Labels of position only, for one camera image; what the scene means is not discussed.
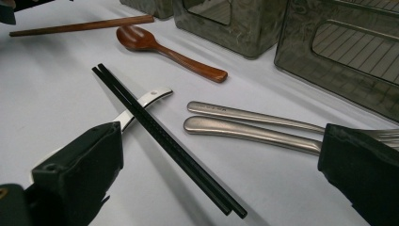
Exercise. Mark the black chopstick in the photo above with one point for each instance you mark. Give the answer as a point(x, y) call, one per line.
point(162, 142)
point(171, 140)

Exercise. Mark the brown wooden spoon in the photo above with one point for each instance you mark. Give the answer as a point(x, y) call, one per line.
point(138, 39)

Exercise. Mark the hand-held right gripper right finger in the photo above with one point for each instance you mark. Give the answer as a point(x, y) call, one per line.
point(360, 169)

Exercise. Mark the metal knife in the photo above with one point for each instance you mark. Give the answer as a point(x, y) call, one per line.
point(251, 133)

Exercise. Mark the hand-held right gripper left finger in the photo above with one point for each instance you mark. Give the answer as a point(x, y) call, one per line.
point(78, 169)

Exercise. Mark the brown wooden chopstick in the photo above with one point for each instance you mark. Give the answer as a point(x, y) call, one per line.
point(81, 26)

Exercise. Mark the clear grey plastic bin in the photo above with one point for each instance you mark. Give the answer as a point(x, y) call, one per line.
point(298, 37)
point(150, 8)
point(251, 40)

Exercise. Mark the metal fork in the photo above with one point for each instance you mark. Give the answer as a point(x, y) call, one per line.
point(251, 115)

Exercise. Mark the white ceramic spoon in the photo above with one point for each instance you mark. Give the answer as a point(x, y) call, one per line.
point(147, 100)

